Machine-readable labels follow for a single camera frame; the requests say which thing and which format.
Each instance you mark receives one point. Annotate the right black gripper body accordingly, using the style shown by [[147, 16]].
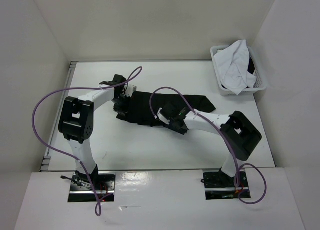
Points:
[[172, 127]]

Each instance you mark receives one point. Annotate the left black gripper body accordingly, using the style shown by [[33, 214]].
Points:
[[121, 104]]

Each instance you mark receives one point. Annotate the black pleated skirt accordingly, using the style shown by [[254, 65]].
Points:
[[142, 106]]

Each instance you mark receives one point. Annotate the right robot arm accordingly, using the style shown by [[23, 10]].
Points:
[[239, 134]]

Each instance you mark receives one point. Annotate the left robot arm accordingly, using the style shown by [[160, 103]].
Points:
[[77, 121]]

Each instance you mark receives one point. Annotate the white skirt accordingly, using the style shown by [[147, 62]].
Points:
[[232, 64]]

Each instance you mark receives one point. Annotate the black garment in basket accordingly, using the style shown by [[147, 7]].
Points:
[[251, 66]]

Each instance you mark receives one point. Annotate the white plastic basket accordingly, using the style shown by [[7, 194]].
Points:
[[260, 84]]

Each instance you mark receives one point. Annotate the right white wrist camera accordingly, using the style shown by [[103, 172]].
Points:
[[161, 117]]

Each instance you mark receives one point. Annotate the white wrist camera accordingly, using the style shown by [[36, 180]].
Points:
[[130, 89], [161, 117]]

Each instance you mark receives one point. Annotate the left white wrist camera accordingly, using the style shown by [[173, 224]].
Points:
[[130, 89]]

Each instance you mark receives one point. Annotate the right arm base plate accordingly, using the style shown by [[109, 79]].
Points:
[[219, 186]]

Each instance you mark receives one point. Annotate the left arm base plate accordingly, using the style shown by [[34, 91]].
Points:
[[82, 192]]

